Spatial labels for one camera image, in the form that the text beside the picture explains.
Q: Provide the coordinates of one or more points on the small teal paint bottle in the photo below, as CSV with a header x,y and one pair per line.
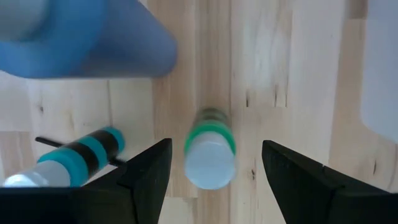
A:
x,y
66,161

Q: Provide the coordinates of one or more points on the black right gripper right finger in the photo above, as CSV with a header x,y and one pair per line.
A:
x,y
311,193

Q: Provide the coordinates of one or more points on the clear plastic bin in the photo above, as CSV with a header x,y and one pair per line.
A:
x,y
382,77

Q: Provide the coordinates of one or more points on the small green paint bottle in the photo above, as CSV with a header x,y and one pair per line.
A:
x,y
210,161

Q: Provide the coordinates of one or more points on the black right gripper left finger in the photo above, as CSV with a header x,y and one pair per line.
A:
x,y
149,174

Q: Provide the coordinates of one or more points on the large purple paint bottle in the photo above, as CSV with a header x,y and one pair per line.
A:
x,y
93,46

